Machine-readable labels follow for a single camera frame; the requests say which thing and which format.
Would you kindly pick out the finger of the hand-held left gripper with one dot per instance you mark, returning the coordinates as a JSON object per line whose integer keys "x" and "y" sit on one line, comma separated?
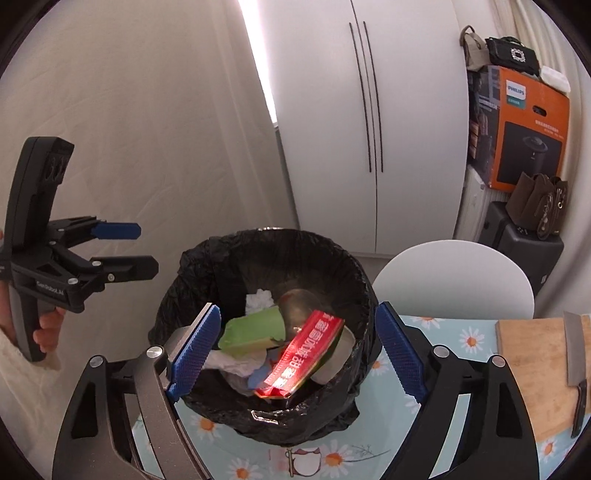
{"x": 134, "y": 267}
{"x": 120, "y": 230}

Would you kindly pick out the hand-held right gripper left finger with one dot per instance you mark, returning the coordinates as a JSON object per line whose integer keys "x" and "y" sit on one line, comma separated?
{"x": 198, "y": 350}

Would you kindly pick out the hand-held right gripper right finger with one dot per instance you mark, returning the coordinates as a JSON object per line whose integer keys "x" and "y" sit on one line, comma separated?
{"x": 399, "y": 350}

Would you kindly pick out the white tissue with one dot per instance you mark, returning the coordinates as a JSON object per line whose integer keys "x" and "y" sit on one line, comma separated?
{"x": 259, "y": 300}

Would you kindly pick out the trash bin with black bag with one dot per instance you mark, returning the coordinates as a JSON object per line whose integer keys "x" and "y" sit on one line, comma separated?
{"x": 221, "y": 258}

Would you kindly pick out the green and red snack packet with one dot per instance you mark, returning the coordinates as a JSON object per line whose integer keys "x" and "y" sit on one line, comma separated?
{"x": 304, "y": 350}

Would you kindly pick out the person's left hand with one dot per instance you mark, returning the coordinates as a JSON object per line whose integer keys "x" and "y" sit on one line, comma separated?
{"x": 48, "y": 332}

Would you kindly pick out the light blue daisy tablecloth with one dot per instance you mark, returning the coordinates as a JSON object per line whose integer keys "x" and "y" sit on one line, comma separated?
{"x": 466, "y": 341}

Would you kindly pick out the white round chair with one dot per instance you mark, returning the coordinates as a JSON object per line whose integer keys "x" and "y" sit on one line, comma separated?
{"x": 452, "y": 277}

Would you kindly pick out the wooden cutting board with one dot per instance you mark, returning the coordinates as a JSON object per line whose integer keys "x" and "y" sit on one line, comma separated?
{"x": 531, "y": 369}

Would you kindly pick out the black suitcase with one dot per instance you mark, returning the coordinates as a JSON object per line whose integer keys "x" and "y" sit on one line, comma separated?
{"x": 521, "y": 258}

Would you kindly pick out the brown suede bag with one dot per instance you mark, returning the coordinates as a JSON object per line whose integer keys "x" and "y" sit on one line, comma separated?
{"x": 531, "y": 198}

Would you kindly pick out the white wardrobe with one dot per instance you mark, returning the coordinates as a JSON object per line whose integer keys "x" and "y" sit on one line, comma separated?
{"x": 415, "y": 138}

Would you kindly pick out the orange and black cardboard box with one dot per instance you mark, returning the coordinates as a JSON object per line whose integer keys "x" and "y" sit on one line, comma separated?
{"x": 526, "y": 138}

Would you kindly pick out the beige handbag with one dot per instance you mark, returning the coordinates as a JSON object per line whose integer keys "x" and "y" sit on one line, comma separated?
{"x": 475, "y": 53}

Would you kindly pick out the white pouch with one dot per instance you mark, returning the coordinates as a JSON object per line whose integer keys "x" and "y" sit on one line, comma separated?
{"x": 554, "y": 78}

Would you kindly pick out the black patterned handbag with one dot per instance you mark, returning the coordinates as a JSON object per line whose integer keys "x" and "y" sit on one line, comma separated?
{"x": 512, "y": 55}

